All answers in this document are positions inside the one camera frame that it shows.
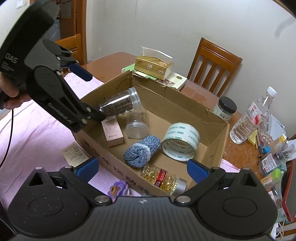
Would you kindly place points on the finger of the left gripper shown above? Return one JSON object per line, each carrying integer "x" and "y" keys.
{"x": 80, "y": 72}
{"x": 87, "y": 112}

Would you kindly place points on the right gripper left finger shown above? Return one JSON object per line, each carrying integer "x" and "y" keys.
{"x": 76, "y": 182}

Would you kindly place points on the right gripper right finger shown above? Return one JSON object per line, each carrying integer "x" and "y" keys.
{"x": 207, "y": 179}

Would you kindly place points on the cream product box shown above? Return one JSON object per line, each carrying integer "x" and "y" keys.
{"x": 74, "y": 155}

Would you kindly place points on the pink rectangular box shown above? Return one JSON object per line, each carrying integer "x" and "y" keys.
{"x": 112, "y": 131}

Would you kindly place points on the fish oil capsule bottle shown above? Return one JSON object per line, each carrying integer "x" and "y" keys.
{"x": 169, "y": 183}

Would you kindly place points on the jar of brown scrunchies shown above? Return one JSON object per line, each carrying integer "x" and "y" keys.
{"x": 121, "y": 103}

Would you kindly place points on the purple crochet flower keychain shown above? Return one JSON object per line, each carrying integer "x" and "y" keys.
{"x": 119, "y": 188}

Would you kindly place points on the clear plastic jar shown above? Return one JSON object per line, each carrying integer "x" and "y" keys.
{"x": 136, "y": 127}

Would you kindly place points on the blue sock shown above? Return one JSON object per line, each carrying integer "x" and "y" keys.
{"x": 140, "y": 153}

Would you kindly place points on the person left hand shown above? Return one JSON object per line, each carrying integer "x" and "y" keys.
{"x": 9, "y": 88}

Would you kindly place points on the wooden chair right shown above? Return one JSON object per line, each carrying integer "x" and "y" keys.
{"x": 74, "y": 44}

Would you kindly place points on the wooden chair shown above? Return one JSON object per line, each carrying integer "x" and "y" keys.
{"x": 74, "y": 44}
{"x": 213, "y": 67}

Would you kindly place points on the large cardboard box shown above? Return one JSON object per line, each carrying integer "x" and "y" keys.
{"x": 165, "y": 106}

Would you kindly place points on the pink table cloth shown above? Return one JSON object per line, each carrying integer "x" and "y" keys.
{"x": 31, "y": 138}

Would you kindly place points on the yellow sticky notes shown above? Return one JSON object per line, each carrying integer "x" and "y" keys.
{"x": 252, "y": 137}

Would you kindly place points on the ink bottle with label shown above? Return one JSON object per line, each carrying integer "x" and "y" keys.
{"x": 275, "y": 159}

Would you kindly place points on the green cap toothpick jar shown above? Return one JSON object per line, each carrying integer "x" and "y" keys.
{"x": 272, "y": 179}

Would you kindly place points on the black lid jar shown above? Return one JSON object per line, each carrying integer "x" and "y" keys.
{"x": 225, "y": 108}

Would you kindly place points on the gold tissue box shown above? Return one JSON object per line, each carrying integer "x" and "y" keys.
{"x": 154, "y": 63}

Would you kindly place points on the clear water bottle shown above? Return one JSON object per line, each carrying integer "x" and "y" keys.
{"x": 253, "y": 117}

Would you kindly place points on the green white book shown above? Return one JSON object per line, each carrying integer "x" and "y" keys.
{"x": 174, "y": 80}

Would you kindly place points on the wooden chair far left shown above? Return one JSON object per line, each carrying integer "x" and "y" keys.
{"x": 213, "y": 67}

